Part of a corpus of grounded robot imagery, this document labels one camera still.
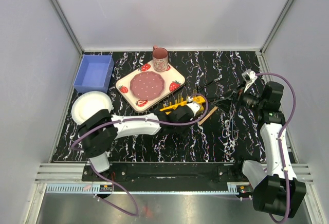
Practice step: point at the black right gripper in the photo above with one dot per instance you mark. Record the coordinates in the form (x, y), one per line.
(234, 94)

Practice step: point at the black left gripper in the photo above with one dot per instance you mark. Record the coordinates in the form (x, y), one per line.
(187, 127)

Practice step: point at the yellow plastic test tube rack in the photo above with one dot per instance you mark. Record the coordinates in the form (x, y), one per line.
(168, 109)

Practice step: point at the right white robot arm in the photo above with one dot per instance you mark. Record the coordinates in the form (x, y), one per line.
(276, 190)

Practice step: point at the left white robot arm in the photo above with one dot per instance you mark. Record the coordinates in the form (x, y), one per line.
(98, 132)

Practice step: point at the pink polka dot plate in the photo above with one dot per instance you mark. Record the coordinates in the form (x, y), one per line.
(147, 85)

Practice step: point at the white strawberry serving tray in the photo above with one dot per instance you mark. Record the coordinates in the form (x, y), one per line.
(173, 81)

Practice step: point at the pink patterned mug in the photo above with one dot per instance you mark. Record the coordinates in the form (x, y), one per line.
(160, 58)

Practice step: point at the blue plastic bin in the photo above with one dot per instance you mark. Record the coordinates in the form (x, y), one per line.
(94, 74)

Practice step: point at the white paper plate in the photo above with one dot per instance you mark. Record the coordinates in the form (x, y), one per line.
(88, 104)

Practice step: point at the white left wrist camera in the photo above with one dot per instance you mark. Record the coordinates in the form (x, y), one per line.
(195, 103)

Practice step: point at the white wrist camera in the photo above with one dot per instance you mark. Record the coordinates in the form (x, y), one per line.
(195, 103)
(249, 77)

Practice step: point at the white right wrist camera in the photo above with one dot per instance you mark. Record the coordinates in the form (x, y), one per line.
(249, 77)

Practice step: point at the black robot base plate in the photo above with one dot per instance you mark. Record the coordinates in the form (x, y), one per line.
(176, 175)

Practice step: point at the white slotted cable duct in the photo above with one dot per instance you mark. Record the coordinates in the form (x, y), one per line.
(103, 189)

